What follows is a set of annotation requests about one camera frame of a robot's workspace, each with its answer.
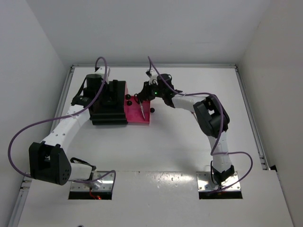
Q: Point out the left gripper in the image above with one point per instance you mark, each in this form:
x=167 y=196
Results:
x=110 y=95

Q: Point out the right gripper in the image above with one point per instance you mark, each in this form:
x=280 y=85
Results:
x=145 y=94

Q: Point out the black drawer cabinet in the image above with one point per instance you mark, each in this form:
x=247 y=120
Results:
x=109 y=108

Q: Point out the black handled scissors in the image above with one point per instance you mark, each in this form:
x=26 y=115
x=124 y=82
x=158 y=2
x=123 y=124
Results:
x=137 y=100

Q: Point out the pink bottom drawer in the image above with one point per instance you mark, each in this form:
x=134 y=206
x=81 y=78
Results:
x=134 y=115

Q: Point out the pink drawer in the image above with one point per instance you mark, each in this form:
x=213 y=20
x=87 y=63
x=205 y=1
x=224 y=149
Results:
x=128 y=103
x=127 y=95
x=134 y=115

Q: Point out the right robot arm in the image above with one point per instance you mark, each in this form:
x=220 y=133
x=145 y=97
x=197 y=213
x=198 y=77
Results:
x=210 y=115

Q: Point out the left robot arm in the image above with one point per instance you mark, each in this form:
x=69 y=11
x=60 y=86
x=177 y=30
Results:
x=48 y=160

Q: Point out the pink middle drawer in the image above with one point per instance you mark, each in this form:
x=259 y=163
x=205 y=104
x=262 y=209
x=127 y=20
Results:
x=128 y=103

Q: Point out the pink top drawer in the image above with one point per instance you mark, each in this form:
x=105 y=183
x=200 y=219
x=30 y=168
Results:
x=127 y=95

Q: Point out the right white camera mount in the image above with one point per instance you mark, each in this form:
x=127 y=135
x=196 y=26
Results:
x=152 y=74

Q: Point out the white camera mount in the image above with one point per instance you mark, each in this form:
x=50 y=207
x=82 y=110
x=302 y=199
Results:
x=152 y=74
x=103 y=73

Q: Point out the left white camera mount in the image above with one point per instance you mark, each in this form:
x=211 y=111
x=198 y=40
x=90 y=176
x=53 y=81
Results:
x=103 y=73

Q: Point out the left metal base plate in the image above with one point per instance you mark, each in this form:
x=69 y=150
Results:
x=104 y=183

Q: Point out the metal base plate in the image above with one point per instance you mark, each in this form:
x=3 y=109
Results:
x=104 y=183
x=205 y=184

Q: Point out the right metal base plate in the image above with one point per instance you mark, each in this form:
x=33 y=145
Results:
x=205 y=184

